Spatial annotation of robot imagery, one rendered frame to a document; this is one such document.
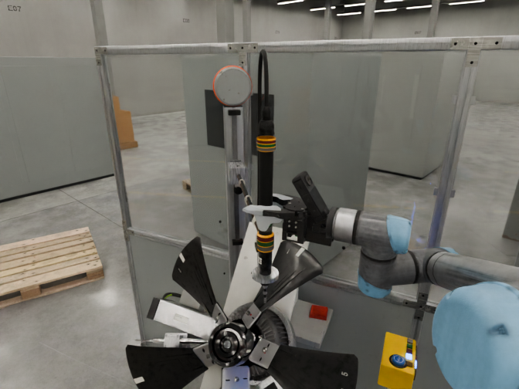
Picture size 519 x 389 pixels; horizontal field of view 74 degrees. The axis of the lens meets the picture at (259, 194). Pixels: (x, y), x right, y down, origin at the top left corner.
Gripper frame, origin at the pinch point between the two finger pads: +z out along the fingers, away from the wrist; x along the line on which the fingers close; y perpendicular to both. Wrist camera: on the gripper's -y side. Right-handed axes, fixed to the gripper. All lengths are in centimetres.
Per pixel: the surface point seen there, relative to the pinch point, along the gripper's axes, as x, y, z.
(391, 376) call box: 21, 62, -38
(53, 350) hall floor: 41, 166, 184
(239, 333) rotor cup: -2.9, 40.2, 3.8
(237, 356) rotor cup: -6.1, 45.3, 2.7
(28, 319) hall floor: 55, 166, 234
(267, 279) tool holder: -2.7, 19.6, -4.7
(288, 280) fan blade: 11.2, 28.8, -5.5
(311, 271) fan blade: 13.0, 24.8, -11.8
